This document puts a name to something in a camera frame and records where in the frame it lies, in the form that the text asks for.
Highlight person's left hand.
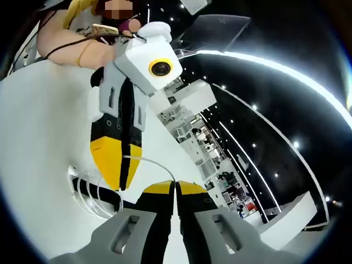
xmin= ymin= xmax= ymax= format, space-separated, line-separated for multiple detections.
xmin=90 ymin=43 xmax=118 ymax=70

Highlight white wired earphones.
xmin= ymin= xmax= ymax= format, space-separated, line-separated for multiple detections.
xmin=67 ymin=155 xmax=177 ymax=219

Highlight white desktop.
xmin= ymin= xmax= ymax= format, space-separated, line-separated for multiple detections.
xmin=0 ymin=59 xmax=221 ymax=264

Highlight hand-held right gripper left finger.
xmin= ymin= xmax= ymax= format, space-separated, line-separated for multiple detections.
xmin=49 ymin=180 xmax=176 ymax=264

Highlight gold phone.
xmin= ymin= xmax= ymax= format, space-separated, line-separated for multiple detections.
xmin=92 ymin=23 xmax=119 ymax=36

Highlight yellow cloth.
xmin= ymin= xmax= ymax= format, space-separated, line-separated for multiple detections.
xmin=62 ymin=0 xmax=97 ymax=28

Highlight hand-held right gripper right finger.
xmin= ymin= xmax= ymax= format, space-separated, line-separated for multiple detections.
xmin=177 ymin=180 xmax=303 ymax=264

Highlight white square pillar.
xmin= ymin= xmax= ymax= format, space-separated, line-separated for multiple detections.
xmin=260 ymin=191 xmax=317 ymax=243
xmin=164 ymin=81 xmax=217 ymax=111

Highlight row of white office chairs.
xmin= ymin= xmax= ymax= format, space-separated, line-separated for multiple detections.
xmin=159 ymin=104 xmax=259 ymax=221

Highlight gold bracelet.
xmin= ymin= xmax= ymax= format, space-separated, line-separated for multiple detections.
xmin=75 ymin=41 xmax=93 ymax=68

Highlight long ceiling light strip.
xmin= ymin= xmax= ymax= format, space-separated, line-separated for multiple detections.
xmin=196 ymin=49 xmax=352 ymax=124

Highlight ceiling air conditioner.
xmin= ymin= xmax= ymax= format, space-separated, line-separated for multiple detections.
xmin=180 ymin=0 xmax=209 ymax=16

